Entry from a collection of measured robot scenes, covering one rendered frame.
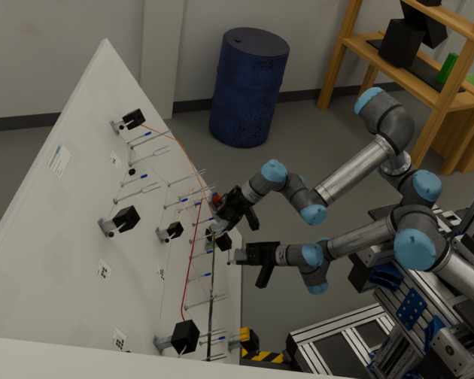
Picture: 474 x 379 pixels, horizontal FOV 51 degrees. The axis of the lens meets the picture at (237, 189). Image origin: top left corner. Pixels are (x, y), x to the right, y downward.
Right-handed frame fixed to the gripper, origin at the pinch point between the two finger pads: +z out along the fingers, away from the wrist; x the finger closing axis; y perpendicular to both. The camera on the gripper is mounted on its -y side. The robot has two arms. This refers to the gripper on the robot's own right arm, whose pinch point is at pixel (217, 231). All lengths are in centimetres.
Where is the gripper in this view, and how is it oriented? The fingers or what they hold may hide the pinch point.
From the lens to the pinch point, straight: 177.0
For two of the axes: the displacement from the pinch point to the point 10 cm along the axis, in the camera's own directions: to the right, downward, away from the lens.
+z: -6.3, 6.1, 4.9
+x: -0.4, 6.0, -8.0
